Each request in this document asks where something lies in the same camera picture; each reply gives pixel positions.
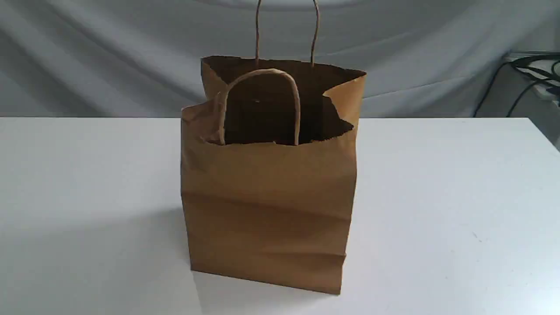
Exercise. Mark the brown paper bag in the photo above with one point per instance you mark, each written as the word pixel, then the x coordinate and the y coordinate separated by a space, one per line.
pixel 269 168

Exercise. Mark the grey backdrop cloth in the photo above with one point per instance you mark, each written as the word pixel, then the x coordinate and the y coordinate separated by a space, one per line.
pixel 142 57

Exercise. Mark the grey side table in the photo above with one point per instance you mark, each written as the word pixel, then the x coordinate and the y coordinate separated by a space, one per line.
pixel 525 85

